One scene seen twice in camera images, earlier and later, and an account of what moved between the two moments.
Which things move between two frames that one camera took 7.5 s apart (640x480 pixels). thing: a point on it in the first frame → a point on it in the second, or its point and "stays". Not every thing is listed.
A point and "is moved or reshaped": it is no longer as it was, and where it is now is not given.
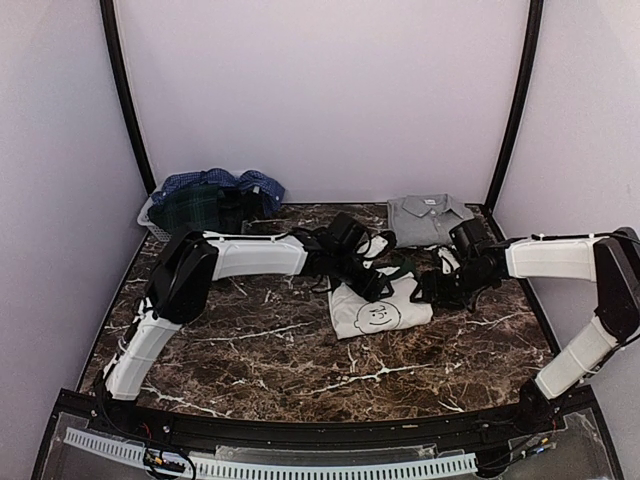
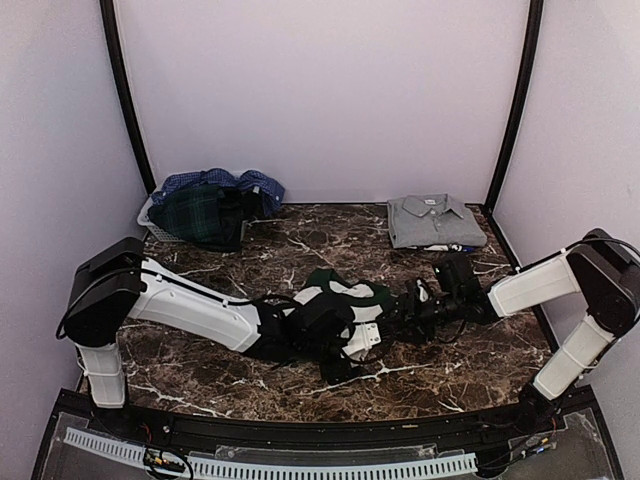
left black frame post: [123, 93] stays
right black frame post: [533, 32] stays
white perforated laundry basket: [143, 219] stays
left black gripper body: [362, 285] → [339, 374]
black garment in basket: [236, 205] stays
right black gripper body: [455, 291] → [423, 318]
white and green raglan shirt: [356, 314] is moved or reshaped
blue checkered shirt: [249, 181] stays
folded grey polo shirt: [424, 221] stays
